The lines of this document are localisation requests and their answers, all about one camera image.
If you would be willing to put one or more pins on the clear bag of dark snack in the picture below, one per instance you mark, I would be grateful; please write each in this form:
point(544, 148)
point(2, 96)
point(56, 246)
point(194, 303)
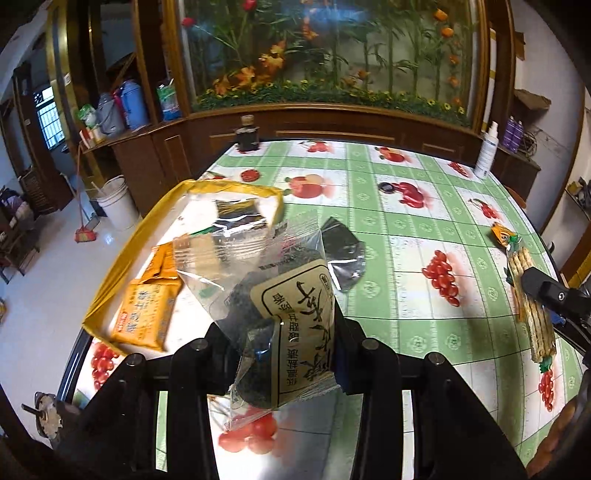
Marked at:
point(286, 323)

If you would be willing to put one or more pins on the white plastic bucket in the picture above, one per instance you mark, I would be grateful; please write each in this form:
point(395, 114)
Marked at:
point(119, 205)

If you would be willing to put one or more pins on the yellow green cracker packet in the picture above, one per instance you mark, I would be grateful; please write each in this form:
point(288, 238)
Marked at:
point(194, 251)

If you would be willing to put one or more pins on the small green packet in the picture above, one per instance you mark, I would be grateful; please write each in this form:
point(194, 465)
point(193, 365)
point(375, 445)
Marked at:
point(87, 116)

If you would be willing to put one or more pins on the clear green-ended cracker packet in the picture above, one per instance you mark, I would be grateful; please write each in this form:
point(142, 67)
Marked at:
point(533, 332)

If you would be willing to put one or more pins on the grey thermos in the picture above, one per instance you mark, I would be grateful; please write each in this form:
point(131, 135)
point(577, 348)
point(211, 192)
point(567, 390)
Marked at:
point(111, 117)

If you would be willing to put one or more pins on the small dark round object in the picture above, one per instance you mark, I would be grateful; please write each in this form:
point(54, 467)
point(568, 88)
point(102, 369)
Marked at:
point(385, 187)

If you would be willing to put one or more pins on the person's right hand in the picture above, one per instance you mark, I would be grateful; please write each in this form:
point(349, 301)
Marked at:
point(565, 429)

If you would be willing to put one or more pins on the dark glass bottle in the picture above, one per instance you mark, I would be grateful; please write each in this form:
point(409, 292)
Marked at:
point(247, 136)

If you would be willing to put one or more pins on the small orange snack packet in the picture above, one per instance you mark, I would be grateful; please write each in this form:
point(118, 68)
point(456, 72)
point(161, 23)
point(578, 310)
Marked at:
point(164, 261)

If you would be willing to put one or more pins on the orange triangular snack packet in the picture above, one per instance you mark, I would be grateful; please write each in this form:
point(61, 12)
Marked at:
point(503, 235)

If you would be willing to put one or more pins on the blue thermos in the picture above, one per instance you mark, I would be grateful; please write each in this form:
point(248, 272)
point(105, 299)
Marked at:
point(135, 108)

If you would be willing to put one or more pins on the red broom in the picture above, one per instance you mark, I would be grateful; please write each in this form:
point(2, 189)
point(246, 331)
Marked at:
point(85, 235)

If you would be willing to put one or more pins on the brown wooden cabinet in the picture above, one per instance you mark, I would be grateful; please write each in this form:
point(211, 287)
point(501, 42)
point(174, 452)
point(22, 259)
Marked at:
point(147, 161)

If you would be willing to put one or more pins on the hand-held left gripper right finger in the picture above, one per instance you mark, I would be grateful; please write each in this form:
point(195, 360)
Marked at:
point(344, 369)

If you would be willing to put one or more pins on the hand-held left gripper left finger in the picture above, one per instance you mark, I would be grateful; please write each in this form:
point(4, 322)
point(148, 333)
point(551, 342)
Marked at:
point(217, 355)

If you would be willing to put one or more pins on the yellow-edged white tray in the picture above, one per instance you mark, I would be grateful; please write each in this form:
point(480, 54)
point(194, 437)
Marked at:
point(231, 186)

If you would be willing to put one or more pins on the brown flat object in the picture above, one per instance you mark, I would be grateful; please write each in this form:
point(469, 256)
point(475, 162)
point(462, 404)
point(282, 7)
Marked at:
point(532, 99)

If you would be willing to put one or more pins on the green white plastic bag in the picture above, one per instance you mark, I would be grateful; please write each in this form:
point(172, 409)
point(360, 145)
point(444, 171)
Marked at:
point(168, 101)

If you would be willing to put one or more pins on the crumpled silver foil packet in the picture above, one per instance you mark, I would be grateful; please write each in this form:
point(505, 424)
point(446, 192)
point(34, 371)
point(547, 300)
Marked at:
point(344, 254)

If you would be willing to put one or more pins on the large orange biscuit packet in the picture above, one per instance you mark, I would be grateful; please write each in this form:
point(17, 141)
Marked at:
point(143, 314)

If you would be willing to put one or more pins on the white spray bottle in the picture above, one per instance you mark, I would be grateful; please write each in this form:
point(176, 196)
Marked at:
point(485, 154)

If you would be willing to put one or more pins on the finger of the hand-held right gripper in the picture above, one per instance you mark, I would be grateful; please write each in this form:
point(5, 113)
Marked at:
point(545, 290)

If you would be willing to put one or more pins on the artificial flower display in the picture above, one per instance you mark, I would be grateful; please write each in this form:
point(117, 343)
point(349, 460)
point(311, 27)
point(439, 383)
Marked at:
point(332, 55)

